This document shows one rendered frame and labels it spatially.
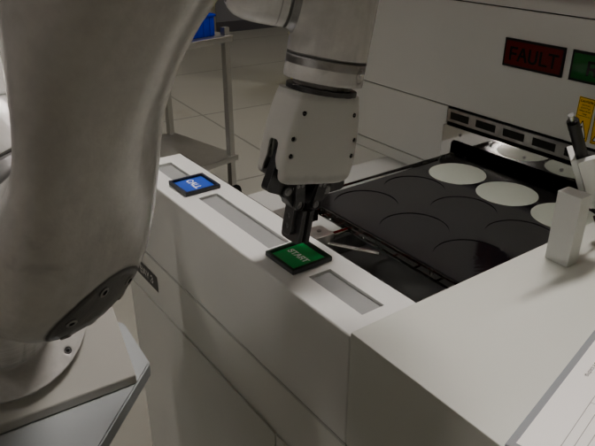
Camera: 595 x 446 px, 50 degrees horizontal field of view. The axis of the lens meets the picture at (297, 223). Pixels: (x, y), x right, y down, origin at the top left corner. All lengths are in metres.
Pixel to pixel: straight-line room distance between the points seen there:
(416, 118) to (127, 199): 1.05
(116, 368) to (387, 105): 0.88
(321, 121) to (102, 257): 0.34
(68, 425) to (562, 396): 0.50
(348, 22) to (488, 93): 0.63
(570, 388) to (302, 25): 0.41
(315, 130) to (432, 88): 0.69
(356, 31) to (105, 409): 0.49
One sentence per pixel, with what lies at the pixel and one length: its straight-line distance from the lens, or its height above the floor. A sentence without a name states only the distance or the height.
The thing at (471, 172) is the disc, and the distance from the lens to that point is 1.18.
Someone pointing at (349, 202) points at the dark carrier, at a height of 0.90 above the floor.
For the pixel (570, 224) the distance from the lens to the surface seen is 0.75.
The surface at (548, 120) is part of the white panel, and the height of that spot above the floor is 1.00.
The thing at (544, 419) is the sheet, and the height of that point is 0.97.
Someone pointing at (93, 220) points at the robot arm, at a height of 1.18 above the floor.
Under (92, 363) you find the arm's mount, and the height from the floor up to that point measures 0.85.
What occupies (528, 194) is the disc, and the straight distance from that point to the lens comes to 1.12.
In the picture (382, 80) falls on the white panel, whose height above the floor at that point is 0.99.
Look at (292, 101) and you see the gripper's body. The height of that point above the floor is 1.15.
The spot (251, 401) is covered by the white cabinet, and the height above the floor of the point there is 0.74.
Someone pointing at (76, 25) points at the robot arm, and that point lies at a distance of 0.30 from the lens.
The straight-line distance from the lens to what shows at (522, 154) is 1.20.
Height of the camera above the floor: 1.33
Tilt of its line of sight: 27 degrees down
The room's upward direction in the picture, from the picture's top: straight up
